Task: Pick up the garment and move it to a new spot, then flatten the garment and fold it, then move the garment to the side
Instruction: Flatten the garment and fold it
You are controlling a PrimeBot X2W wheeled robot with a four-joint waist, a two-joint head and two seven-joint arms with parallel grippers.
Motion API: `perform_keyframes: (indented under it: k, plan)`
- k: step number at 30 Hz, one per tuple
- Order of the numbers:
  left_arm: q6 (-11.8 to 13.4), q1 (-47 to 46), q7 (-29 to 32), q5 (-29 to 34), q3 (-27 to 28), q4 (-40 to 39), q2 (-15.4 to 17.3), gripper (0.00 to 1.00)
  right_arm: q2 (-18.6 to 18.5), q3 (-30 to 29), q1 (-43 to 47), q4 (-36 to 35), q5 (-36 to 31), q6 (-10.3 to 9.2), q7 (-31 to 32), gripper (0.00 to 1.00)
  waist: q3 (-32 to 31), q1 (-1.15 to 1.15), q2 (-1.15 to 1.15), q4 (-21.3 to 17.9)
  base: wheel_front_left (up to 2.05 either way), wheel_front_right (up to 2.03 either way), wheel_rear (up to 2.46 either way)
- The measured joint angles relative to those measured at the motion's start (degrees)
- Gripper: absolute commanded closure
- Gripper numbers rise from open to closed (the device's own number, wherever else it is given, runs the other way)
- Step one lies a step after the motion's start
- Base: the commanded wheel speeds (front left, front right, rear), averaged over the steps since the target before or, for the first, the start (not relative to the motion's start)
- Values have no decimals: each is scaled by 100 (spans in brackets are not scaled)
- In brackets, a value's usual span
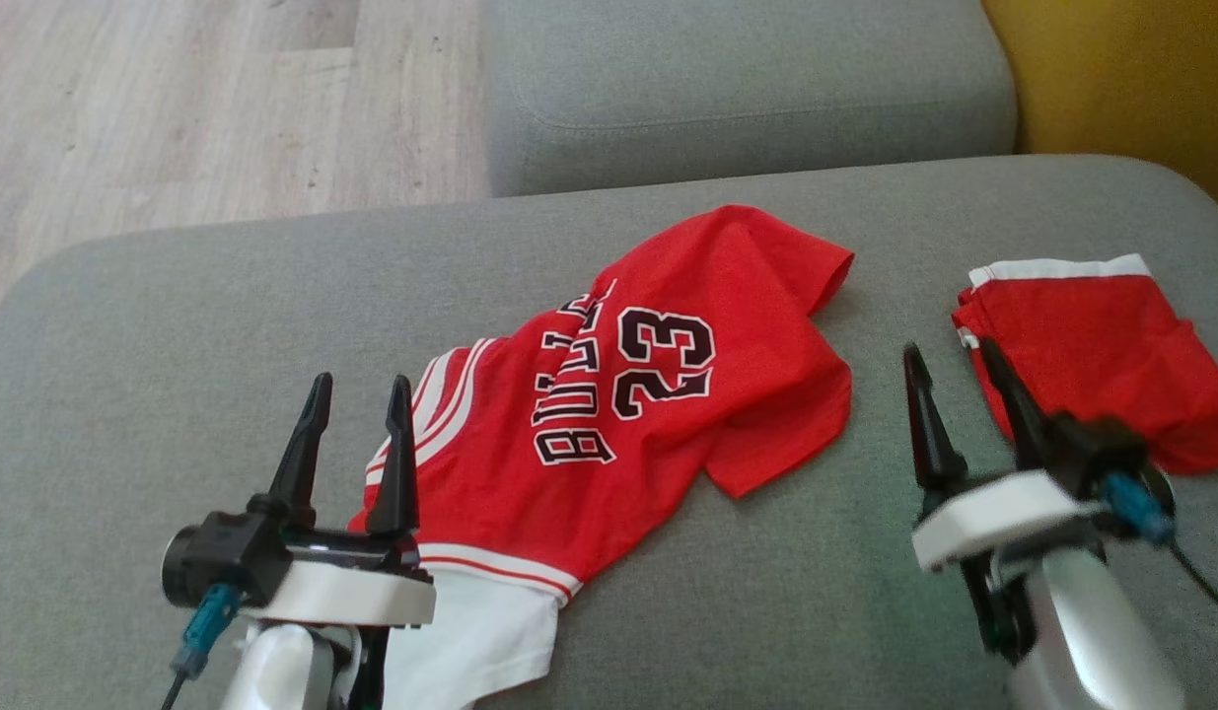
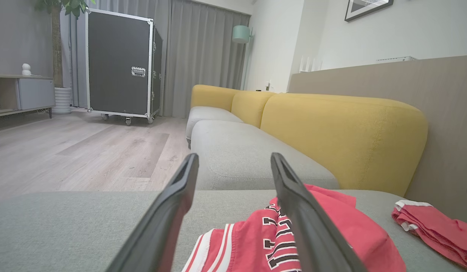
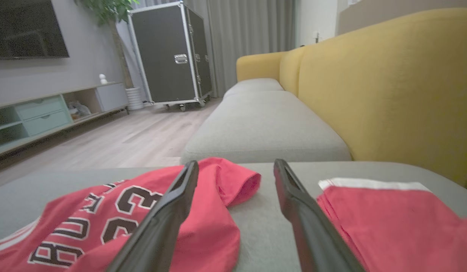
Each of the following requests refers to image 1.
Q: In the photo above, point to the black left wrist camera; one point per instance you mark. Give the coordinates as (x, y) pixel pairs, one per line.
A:
(234, 557)

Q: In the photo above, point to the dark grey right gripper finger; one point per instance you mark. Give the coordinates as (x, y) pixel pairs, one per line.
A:
(934, 444)
(1025, 424)

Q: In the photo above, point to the yellow sofa back cushion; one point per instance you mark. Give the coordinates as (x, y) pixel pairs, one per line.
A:
(1131, 79)

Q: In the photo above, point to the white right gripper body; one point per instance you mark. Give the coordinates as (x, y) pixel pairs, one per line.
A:
(993, 518)

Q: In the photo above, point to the red basketball jersey white sleeves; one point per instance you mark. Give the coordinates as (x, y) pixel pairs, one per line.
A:
(668, 444)

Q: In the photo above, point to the red basketball shorts white stripe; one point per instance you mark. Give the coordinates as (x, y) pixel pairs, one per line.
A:
(1092, 345)

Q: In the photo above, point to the grey sofa seat cushion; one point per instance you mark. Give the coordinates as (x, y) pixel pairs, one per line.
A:
(175, 325)
(747, 79)

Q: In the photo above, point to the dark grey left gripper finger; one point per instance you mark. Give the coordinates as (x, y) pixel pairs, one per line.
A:
(298, 473)
(399, 483)

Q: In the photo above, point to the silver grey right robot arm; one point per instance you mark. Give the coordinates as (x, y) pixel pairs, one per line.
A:
(1082, 631)

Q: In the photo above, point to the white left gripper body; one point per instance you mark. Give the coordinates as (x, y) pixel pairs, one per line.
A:
(352, 597)

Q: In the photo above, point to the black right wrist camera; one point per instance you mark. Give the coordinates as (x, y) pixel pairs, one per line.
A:
(1092, 449)

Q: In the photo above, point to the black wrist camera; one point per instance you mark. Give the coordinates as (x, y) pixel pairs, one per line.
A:
(234, 557)
(1092, 449)

